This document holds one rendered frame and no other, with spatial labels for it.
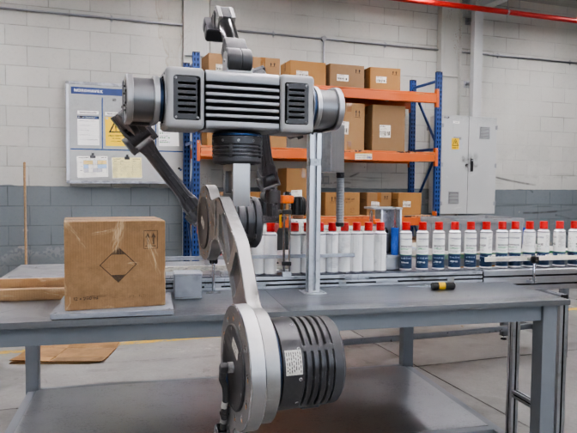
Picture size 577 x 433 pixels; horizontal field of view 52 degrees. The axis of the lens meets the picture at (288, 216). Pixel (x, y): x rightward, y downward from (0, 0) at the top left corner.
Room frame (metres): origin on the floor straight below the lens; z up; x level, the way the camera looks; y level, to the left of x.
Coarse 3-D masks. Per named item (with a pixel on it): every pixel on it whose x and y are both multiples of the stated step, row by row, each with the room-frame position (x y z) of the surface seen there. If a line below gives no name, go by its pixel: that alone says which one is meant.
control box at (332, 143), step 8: (328, 136) 2.22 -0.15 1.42; (336, 136) 2.27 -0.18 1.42; (328, 144) 2.22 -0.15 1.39; (336, 144) 2.27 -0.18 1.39; (328, 152) 2.22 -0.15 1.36; (336, 152) 2.27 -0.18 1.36; (320, 160) 2.23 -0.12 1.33; (328, 160) 2.22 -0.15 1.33; (336, 160) 2.27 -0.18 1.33; (328, 168) 2.22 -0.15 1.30; (336, 168) 2.27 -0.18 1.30
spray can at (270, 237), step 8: (272, 224) 2.33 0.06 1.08; (272, 232) 2.33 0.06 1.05; (264, 240) 2.33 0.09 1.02; (272, 240) 2.32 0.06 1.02; (264, 248) 2.33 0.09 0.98; (272, 248) 2.32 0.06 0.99; (264, 264) 2.33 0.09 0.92; (272, 264) 2.32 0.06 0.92; (264, 272) 2.33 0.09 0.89; (272, 272) 2.32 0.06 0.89
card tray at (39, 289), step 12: (0, 288) 2.24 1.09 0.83; (12, 288) 2.24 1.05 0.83; (24, 288) 2.25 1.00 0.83; (36, 288) 2.25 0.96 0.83; (48, 288) 2.25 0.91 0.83; (60, 288) 2.05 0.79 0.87; (0, 300) 2.00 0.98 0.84; (12, 300) 2.01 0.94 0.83; (24, 300) 2.02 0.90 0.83; (36, 300) 2.03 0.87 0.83
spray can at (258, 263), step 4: (260, 244) 2.32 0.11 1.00; (252, 248) 2.33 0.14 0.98; (256, 248) 2.32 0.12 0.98; (260, 248) 2.32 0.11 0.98; (252, 252) 2.32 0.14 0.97; (256, 252) 2.32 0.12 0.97; (260, 252) 2.32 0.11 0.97; (252, 260) 2.32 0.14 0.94; (256, 260) 2.32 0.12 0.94; (260, 260) 2.32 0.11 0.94; (256, 264) 2.32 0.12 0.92; (260, 264) 2.32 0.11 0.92; (256, 268) 2.32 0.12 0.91; (260, 268) 2.32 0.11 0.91; (256, 272) 2.32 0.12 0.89; (260, 272) 2.32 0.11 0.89
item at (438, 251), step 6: (438, 222) 2.51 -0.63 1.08; (438, 228) 2.50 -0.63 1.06; (438, 234) 2.50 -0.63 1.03; (444, 234) 2.50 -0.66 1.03; (438, 240) 2.50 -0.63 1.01; (444, 240) 2.50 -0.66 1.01; (438, 246) 2.50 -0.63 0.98; (444, 246) 2.50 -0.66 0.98; (432, 252) 2.52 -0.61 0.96; (438, 252) 2.50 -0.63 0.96; (444, 252) 2.51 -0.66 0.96; (432, 258) 2.52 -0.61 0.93; (438, 258) 2.50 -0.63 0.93; (444, 258) 2.51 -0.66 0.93; (432, 264) 2.52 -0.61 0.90; (438, 264) 2.49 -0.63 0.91; (444, 264) 2.51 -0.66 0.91; (438, 270) 2.49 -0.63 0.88
